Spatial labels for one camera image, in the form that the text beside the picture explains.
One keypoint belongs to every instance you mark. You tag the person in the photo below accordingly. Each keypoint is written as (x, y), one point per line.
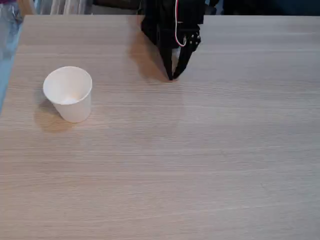
(10, 27)

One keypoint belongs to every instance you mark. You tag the pale hanging cloth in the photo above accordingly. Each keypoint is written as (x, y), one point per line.
(63, 6)

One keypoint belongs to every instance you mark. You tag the dark blue furniture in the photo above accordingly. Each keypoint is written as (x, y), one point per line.
(270, 7)

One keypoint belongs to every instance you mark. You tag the white paper cup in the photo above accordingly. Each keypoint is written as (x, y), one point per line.
(70, 95)

